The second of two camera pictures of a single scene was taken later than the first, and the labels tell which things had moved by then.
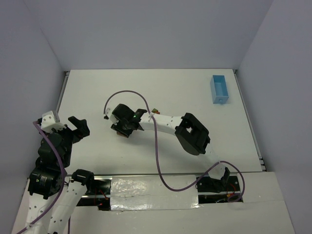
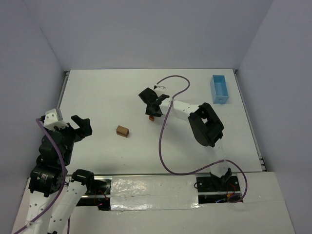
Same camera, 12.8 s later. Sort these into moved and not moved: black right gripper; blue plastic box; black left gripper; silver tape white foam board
Moved: black right gripper
Not moved: silver tape white foam board; blue plastic box; black left gripper
